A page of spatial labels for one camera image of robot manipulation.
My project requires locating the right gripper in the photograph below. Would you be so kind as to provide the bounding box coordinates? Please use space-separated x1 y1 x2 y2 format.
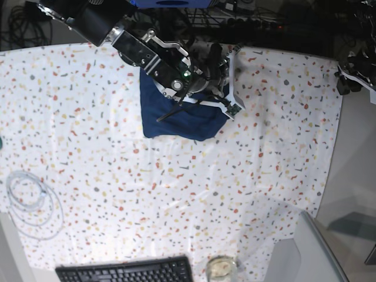
188 43 229 96

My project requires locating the dark blue t-shirt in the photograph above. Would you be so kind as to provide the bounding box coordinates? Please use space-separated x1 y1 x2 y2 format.
140 70 229 141

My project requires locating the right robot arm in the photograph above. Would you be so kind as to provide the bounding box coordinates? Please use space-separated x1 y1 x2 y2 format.
36 1 229 99

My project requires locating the blue box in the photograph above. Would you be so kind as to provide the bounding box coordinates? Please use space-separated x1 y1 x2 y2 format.
130 0 219 9

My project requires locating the terrazzo pattern table cloth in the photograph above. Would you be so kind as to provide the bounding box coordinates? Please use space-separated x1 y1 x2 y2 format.
1 44 342 281

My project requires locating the clear glass jar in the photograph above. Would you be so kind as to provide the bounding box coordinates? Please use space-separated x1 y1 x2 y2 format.
206 256 238 282

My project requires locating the black computer keyboard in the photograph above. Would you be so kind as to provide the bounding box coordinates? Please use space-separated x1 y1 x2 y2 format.
55 256 193 282

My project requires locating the black wire rack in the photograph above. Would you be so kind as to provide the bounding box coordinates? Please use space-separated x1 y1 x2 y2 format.
180 6 284 30

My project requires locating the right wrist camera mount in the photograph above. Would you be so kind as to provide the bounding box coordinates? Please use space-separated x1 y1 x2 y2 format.
183 45 245 120

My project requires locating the coiled white cable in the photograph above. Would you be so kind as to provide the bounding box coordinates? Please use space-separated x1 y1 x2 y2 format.
5 170 65 241

